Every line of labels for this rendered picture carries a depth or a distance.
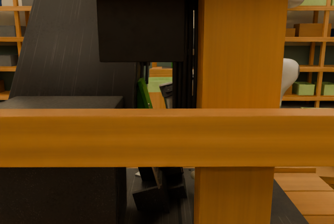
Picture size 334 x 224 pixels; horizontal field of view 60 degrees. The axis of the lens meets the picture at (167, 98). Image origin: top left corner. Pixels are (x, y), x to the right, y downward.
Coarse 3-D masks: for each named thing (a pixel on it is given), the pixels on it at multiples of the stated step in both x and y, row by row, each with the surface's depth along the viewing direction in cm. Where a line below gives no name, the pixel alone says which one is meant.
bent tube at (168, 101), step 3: (171, 81) 84; (162, 84) 84; (165, 84) 84; (168, 84) 84; (171, 84) 84; (162, 87) 84; (162, 93) 87; (171, 96) 83; (165, 99) 83; (168, 99) 82; (171, 99) 82; (165, 102) 83; (168, 102) 82; (171, 102) 82; (168, 105) 81; (171, 105) 81; (168, 108) 81; (171, 108) 80
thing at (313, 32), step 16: (304, 0) 553; (320, 0) 551; (288, 32) 567; (304, 32) 569; (320, 32) 567; (320, 64) 573; (320, 80) 579; (288, 96) 587; (304, 96) 587; (320, 96) 586
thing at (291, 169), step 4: (276, 168) 114; (280, 168) 114; (284, 168) 114; (288, 168) 114; (292, 168) 114; (296, 168) 114; (300, 168) 114; (304, 168) 114; (308, 168) 114; (312, 168) 114; (276, 172) 114; (280, 172) 114; (284, 172) 114; (288, 172) 114; (292, 172) 114; (296, 172) 114; (300, 172) 114; (304, 172) 114; (308, 172) 114; (312, 172) 114
